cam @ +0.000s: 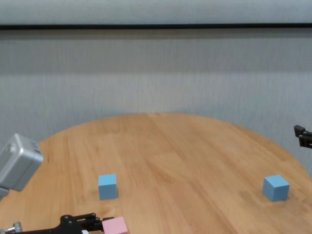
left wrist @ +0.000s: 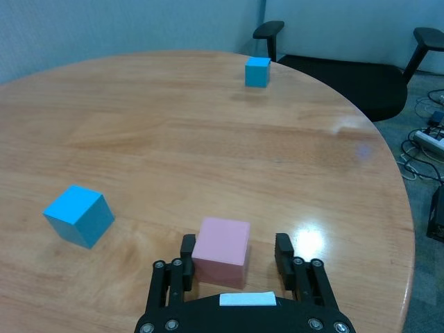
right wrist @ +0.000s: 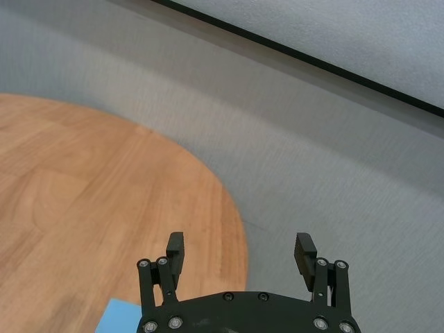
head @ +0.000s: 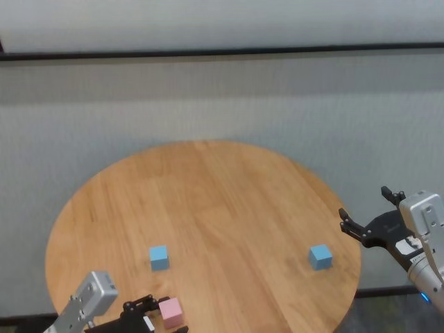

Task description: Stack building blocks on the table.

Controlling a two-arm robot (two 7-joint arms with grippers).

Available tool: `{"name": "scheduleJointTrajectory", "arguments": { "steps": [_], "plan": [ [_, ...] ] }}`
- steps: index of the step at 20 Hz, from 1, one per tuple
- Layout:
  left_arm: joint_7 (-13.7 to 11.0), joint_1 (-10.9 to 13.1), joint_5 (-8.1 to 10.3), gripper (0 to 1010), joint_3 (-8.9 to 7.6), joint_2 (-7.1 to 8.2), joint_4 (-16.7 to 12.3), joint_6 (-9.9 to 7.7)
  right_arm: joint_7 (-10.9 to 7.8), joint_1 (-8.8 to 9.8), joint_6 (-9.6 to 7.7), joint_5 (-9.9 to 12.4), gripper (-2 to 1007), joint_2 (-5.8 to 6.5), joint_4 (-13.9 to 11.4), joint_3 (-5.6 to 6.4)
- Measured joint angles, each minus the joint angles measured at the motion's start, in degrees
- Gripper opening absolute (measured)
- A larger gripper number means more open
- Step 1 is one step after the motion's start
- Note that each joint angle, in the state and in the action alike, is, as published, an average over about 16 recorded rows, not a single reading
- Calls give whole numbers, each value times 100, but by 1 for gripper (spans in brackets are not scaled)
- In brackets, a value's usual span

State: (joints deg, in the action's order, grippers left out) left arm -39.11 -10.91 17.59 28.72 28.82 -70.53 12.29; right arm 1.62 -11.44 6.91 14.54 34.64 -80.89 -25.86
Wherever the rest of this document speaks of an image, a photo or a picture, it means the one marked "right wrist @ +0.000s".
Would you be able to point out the blue wooden cube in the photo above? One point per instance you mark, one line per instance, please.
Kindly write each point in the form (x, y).
(119, 317)

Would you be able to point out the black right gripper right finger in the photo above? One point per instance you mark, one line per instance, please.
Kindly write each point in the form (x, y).
(305, 263)

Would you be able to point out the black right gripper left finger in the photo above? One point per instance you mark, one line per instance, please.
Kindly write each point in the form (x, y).
(175, 263)

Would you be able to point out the black wall baseboard strip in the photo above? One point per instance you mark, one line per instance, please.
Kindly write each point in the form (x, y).
(347, 74)

